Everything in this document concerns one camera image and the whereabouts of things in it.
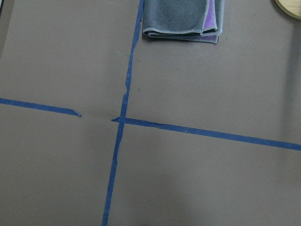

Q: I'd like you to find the grey folded cloth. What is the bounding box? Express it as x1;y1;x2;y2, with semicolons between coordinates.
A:
143;0;225;44

